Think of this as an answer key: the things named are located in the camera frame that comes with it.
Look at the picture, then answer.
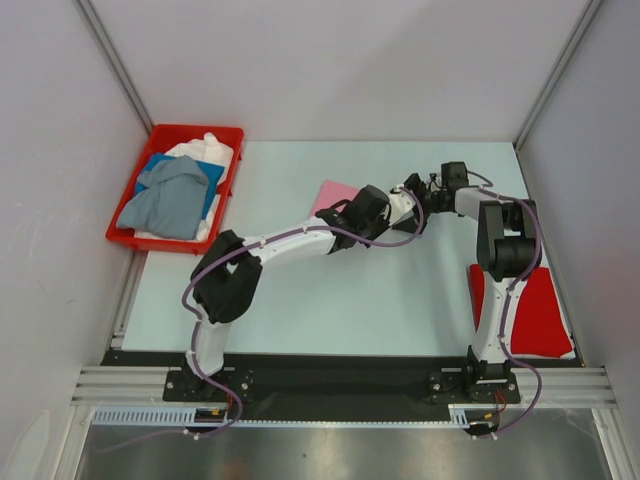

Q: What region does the left aluminium corner post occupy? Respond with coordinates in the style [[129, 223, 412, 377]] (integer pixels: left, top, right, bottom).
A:
[[72, 0, 154, 135]]

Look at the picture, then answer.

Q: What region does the blue t shirt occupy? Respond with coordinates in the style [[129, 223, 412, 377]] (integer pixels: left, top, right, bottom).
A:
[[133, 153, 225, 219]]

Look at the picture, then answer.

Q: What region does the red folded t shirt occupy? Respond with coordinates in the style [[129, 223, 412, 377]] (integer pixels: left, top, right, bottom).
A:
[[468, 264, 576, 364]]

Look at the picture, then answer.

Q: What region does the aluminium corner post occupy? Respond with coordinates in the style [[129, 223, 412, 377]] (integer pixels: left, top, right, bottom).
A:
[[512, 0, 606, 153], [72, 0, 154, 135]]

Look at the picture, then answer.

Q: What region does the right slotted cable duct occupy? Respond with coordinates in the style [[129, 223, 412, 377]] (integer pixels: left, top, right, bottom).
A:
[[448, 404, 500, 428]]

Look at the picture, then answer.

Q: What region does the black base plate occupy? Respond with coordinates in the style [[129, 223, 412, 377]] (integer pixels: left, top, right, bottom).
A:
[[101, 349, 583, 422]]

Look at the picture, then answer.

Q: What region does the slotted cable duct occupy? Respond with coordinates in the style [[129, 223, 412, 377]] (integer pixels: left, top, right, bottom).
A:
[[92, 406, 227, 427], [448, 404, 500, 428]]

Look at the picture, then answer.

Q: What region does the red plastic bin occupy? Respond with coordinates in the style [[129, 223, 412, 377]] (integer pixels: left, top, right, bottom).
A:
[[105, 124, 245, 255]]

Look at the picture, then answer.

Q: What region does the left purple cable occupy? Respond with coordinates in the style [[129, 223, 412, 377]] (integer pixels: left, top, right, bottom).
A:
[[94, 186, 426, 454]]

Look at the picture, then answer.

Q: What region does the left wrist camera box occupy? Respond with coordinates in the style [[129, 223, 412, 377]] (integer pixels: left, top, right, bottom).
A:
[[388, 185, 416, 226]]

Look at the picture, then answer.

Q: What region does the pink t shirt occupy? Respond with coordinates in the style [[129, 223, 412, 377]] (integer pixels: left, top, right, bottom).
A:
[[310, 180, 359, 216]]

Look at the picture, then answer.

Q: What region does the left slotted cable duct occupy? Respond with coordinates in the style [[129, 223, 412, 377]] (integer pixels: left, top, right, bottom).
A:
[[92, 406, 227, 427]]

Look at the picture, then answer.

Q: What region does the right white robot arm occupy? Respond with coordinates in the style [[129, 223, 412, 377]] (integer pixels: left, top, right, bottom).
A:
[[399, 162, 542, 403]]

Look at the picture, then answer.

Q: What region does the purple cable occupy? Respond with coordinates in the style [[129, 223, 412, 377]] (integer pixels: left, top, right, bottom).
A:
[[94, 186, 426, 454], [467, 170, 544, 440]]

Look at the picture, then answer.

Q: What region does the aluminium frame rail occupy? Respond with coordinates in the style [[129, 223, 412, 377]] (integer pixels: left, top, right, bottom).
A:
[[71, 366, 617, 409]]

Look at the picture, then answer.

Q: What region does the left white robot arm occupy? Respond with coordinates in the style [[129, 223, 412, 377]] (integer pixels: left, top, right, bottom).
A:
[[182, 185, 425, 400]]

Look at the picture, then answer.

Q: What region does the white t shirt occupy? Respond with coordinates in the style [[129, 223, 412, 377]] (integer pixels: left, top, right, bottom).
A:
[[133, 133, 233, 241]]

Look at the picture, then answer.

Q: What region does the grey t shirt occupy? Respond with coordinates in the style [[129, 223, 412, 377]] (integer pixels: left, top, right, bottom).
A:
[[116, 155, 210, 240]]

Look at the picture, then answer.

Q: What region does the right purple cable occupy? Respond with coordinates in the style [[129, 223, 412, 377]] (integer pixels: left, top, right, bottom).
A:
[[467, 170, 544, 440]]

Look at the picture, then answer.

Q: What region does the right aluminium corner post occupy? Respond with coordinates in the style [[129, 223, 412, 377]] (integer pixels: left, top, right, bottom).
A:
[[512, 0, 606, 153]]

